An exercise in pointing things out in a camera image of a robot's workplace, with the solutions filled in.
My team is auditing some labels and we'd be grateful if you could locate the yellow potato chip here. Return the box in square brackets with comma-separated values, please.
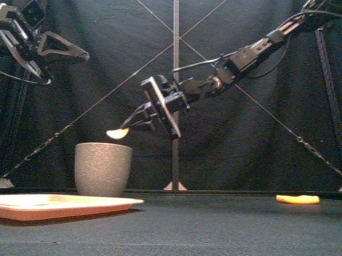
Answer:
[106, 127, 131, 140]

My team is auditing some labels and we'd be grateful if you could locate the grey speckled cup bowl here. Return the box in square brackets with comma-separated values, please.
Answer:
[74, 142, 135, 198]

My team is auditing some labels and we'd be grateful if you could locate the orange chip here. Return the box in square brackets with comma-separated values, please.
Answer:
[275, 194, 322, 206]

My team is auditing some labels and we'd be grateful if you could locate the black cloth backdrop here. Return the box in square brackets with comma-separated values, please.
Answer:
[0, 0, 342, 195]

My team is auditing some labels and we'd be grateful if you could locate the cream and orange tray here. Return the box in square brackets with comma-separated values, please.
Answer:
[0, 193, 146, 222]

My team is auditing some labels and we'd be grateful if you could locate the vertical metal frame pole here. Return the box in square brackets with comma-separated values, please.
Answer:
[162, 0, 190, 192]

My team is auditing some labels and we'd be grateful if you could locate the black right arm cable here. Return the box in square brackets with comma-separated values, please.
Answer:
[170, 9, 342, 80]

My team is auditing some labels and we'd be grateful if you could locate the black frame post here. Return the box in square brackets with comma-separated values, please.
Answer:
[314, 27, 342, 148]

